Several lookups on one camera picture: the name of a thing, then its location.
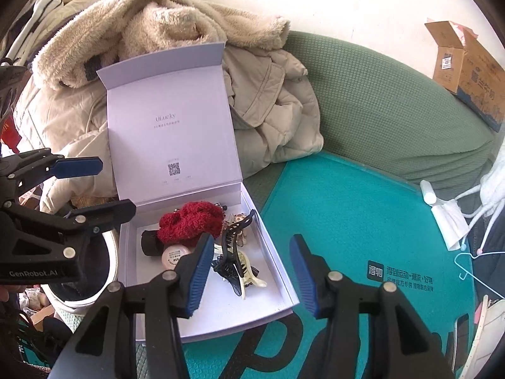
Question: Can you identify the pink round compact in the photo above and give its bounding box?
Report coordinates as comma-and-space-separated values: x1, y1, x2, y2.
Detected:
162, 245, 192, 268

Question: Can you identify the black round lid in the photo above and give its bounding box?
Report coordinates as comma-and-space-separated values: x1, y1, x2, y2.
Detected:
141, 229, 166, 257

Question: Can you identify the dark navy garment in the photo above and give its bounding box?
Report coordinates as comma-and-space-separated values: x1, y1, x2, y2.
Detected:
467, 213, 505, 301

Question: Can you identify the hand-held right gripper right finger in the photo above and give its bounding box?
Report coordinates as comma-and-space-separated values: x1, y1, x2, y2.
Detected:
289, 234, 458, 379

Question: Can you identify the white jacket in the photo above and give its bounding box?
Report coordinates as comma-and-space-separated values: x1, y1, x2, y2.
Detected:
460, 158, 505, 226

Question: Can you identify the white handbag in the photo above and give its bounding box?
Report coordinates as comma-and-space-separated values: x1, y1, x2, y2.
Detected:
461, 298, 505, 379

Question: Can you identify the cream puffer jacket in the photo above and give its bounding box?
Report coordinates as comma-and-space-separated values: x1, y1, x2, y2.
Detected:
12, 71, 121, 216

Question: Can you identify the white hinged gift box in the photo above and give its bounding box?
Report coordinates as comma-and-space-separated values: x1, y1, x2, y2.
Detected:
96, 42, 300, 344

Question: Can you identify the cream hair claw clip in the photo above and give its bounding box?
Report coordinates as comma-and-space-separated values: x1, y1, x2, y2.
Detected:
213, 244, 268, 300

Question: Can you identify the printed cardboard box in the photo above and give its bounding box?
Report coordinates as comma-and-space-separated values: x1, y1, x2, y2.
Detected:
424, 19, 505, 133

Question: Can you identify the red cloth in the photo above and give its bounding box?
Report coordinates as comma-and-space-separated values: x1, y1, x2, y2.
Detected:
0, 120, 22, 154

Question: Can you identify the beige fleece coat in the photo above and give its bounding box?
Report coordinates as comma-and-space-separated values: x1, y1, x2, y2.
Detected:
32, 0, 290, 91

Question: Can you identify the red knitted scrunchie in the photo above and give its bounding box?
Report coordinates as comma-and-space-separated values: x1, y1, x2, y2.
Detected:
157, 201, 225, 245

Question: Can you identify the brown cardboard piece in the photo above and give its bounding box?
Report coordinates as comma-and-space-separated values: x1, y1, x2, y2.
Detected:
29, 308, 56, 332

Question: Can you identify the black smartphone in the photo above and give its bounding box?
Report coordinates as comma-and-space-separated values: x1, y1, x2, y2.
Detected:
446, 314, 470, 364

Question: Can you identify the black hair claw clip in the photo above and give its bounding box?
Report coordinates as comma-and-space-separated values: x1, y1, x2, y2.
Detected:
213, 210, 257, 297

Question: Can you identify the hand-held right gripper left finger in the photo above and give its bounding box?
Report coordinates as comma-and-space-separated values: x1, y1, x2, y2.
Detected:
49, 232, 216, 379

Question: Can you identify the beige puffer jacket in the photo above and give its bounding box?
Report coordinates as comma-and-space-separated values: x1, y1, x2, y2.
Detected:
221, 43, 324, 178

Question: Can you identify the light blue clothes hanger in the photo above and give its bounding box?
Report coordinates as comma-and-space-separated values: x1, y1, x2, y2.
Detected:
454, 243, 505, 301

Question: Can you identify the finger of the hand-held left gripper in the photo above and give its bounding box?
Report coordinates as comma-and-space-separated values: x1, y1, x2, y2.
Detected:
0, 199, 137, 241
0, 148, 104, 194

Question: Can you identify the green covered sofa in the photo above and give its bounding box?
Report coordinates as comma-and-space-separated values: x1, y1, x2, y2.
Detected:
51, 29, 498, 379

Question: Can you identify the white folded face mask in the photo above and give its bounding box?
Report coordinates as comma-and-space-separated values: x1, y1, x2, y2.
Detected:
430, 199, 470, 251

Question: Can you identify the small white round object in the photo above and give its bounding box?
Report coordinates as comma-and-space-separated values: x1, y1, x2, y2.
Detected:
419, 179, 435, 205

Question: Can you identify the teal bubble mailer bag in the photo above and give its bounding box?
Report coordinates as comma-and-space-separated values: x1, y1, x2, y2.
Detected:
181, 152, 480, 379

